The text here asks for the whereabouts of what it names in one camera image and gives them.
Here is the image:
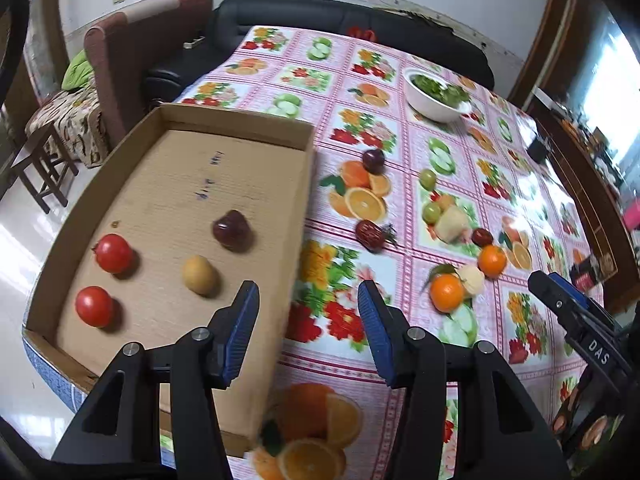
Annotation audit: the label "pink fruit-print tablecloth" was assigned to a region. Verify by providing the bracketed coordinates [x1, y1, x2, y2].
[160, 25, 613, 480]

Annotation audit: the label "yellow pear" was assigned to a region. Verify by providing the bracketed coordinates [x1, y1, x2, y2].
[181, 255, 220, 296]

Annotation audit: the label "black leather sofa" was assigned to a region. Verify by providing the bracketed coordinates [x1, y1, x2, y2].
[145, 0, 496, 111]

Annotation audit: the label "dark purple plum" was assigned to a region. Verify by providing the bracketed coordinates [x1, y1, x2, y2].
[361, 148, 386, 173]

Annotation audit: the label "large red date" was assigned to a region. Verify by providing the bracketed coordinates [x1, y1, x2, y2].
[355, 219, 387, 252]

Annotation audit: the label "orange mandarin with leaf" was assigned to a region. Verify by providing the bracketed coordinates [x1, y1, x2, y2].
[422, 264, 467, 314]

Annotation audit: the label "red packet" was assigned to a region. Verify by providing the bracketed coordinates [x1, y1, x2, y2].
[570, 252, 616, 291]

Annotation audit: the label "pale peeled fruit chunk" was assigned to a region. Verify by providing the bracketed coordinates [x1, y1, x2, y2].
[434, 206, 472, 243]

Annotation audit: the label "dark wooden stool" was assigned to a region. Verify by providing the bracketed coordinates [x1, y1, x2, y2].
[10, 122, 81, 215]

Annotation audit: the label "dark red apple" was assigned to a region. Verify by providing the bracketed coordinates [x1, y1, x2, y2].
[212, 209, 253, 252]

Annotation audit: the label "brown armchair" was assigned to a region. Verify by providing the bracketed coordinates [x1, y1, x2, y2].
[82, 0, 215, 146]

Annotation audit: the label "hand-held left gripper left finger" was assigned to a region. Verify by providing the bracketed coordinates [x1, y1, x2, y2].
[50, 280, 261, 480]

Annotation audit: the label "red tomato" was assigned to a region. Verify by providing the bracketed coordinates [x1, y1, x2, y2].
[75, 285, 116, 329]
[93, 233, 136, 276]

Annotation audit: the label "floral seat cover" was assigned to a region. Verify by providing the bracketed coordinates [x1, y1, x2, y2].
[25, 82, 111, 168]

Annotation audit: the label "green leafy vegetables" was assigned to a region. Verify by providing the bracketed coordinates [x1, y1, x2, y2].
[410, 74, 471, 108]

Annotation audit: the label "small black box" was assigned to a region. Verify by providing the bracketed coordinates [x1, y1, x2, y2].
[526, 132, 551, 163]

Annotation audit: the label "shallow cardboard box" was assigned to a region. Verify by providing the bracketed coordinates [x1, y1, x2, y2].
[22, 104, 318, 461]

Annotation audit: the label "green cushion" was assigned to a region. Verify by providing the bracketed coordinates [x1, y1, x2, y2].
[61, 50, 96, 92]

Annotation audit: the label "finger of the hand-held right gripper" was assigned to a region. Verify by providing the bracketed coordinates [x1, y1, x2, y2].
[528, 270, 608, 343]

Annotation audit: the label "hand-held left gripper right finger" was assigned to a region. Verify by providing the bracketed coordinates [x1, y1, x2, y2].
[357, 280, 571, 480]

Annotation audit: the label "wooden sideboard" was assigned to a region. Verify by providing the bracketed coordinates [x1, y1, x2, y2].
[530, 87, 640, 316]

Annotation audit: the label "tan round fruit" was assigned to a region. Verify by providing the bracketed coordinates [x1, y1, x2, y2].
[457, 265, 487, 300]

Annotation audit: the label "white bowl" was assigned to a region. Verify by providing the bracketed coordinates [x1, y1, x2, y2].
[403, 68, 473, 123]

